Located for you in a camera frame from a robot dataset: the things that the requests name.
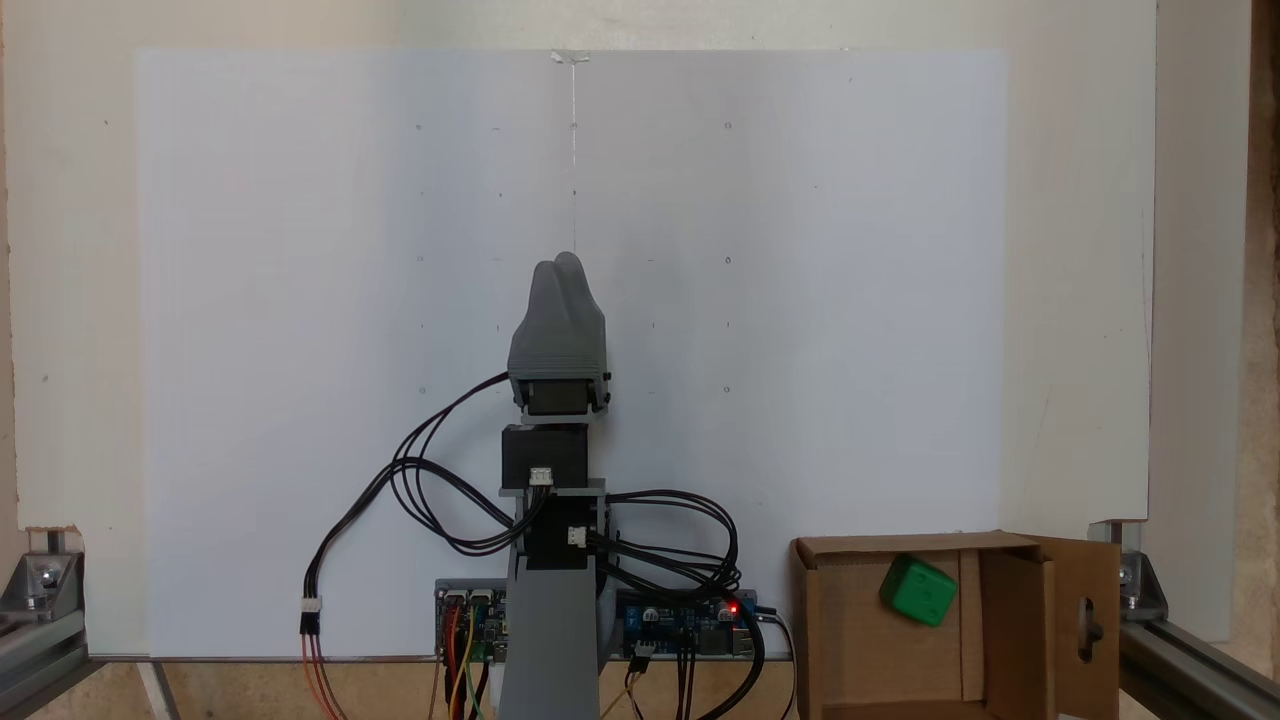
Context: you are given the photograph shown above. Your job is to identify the aluminium frame post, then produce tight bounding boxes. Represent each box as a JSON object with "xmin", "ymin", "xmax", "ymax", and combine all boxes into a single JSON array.
[
  {"xmin": 0, "ymin": 598, "xmax": 93, "ymax": 720},
  {"xmin": 1118, "ymin": 616, "xmax": 1280, "ymax": 720}
]

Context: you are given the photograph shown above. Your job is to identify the black cable with white connector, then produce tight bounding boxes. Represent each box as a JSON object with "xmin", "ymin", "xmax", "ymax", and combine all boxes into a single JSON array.
[{"xmin": 299, "ymin": 372, "xmax": 546, "ymax": 637}]

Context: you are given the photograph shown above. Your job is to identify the yellow jumper wire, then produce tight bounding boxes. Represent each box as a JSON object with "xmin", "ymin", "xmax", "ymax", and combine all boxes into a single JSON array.
[{"xmin": 452, "ymin": 603, "xmax": 479, "ymax": 720}]

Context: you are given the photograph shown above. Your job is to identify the metal corner bracket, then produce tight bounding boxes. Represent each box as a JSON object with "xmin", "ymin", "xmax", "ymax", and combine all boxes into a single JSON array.
[
  {"xmin": 1088, "ymin": 519, "xmax": 1170, "ymax": 624},
  {"xmin": 0, "ymin": 527, "xmax": 87, "ymax": 613}
]

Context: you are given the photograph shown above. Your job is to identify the black arm motor cables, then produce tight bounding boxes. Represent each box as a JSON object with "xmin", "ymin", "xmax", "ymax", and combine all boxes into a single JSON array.
[{"xmin": 588, "ymin": 487, "xmax": 769, "ymax": 720}]

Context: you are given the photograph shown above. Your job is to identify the circuit board with coloured wires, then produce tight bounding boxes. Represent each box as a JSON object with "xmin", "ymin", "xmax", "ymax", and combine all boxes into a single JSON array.
[{"xmin": 434, "ymin": 578, "xmax": 511, "ymax": 664}]

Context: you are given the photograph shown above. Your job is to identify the beige cable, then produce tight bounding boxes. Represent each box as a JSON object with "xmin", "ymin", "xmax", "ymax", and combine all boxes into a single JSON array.
[{"xmin": 600, "ymin": 668, "xmax": 643, "ymax": 720}]

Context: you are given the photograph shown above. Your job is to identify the large white paper sheet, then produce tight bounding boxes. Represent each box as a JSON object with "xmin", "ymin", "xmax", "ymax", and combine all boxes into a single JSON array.
[{"xmin": 135, "ymin": 48, "xmax": 1007, "ymax": 661}]

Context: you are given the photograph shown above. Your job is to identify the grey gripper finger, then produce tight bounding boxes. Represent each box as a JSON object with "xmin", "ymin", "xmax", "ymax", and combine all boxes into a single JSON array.
[
  {"xmin": 552, "ymin": 251, "xmax": 608, "ymax": 374},
  {"xmin": 508, "ymin": 260, "xmax": 564, "ymax": 374}
]

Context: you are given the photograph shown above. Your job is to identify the green dice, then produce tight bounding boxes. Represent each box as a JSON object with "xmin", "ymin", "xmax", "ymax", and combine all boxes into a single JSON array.
[{"xmin": 878, "ymin": 554, "xmax": 958, "ymax": 629}]

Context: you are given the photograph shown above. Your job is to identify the green jumper wire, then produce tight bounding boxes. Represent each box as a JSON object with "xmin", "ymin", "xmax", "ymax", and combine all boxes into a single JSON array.
[{"xmin": 464, "ymin": 640, "xmax": 489, "ymax": 720}]

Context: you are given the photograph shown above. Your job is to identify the open cardboard box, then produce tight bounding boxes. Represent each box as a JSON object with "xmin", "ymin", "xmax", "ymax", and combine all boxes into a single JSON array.
[{"xmin": 790, "ymin": 530, "xmax": 1123, "ymax": 720}]

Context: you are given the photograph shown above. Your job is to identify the blue circuit board red LED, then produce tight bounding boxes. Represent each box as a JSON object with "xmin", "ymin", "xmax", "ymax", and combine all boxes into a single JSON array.
[{"xmin": 614, "ymin": 590, "xmax": 763, "ymax": 660}]

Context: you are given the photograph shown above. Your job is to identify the orange red wire pair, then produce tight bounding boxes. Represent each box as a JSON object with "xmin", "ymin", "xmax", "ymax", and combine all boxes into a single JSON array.
[{"xmin": 302, "ymin": 632, "xmax": 347, "ymax": 720}]

